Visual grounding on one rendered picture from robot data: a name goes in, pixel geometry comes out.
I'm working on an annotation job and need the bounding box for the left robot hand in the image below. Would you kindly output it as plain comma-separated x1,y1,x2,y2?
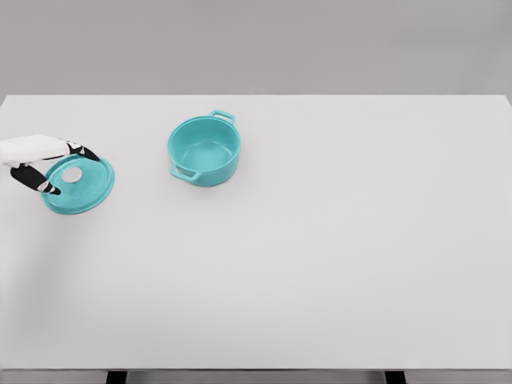
0,134,102,196

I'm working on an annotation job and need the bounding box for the teal pot lid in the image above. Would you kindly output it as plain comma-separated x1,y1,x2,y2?
41,154,116,217

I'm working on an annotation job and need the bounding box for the teal pot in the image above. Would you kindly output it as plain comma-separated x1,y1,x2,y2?
166,110,241,187

